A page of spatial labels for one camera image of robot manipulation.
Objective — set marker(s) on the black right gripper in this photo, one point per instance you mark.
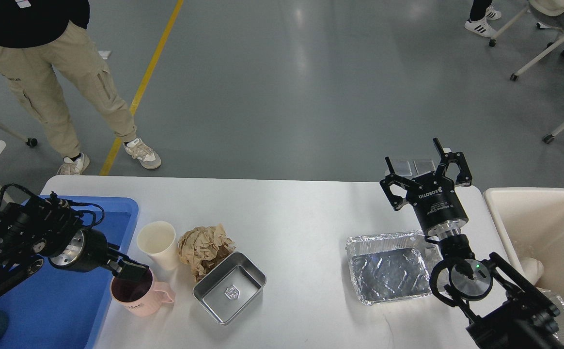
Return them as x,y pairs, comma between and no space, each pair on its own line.
434,201

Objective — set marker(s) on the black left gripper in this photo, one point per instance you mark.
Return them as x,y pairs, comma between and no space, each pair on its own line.
89,249

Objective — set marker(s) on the pink ceramic mug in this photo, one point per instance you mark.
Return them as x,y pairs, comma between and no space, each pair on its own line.
144,297

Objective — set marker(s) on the stainless steel square tray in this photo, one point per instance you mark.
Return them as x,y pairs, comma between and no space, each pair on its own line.
229,287

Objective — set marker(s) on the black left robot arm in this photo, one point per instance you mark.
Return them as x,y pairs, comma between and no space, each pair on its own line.
60,231

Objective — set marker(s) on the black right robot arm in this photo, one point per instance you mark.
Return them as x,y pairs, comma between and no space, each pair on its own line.
504,310

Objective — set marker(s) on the clear floor plate right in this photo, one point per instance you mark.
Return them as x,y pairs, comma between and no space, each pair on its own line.
423,166

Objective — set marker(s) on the clear floor plate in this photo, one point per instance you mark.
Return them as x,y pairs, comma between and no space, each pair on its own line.
402,167
423,166

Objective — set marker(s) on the clear floor plate left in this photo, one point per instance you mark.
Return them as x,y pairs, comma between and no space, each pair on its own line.
402,167

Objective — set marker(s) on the cream paper cup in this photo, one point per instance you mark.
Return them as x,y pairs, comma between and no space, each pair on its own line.
158,241

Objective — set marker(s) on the crumpled brown paper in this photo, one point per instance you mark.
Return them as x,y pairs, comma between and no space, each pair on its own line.
203,248

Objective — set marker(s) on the aluminium foil tray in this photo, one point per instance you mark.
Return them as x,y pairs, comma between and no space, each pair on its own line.
391,267

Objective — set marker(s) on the blue plastic tray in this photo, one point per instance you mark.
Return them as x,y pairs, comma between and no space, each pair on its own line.
56,309

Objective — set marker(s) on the cream plastic bin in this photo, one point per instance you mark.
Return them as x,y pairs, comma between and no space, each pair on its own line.
530,222

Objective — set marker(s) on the white sneaker far person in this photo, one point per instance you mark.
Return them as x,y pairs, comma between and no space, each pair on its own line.
481,27

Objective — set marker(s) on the white office chair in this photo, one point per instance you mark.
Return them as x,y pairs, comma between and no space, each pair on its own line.
547,12

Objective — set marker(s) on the person in khaki trousers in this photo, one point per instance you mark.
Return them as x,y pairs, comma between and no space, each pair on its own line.
40,37

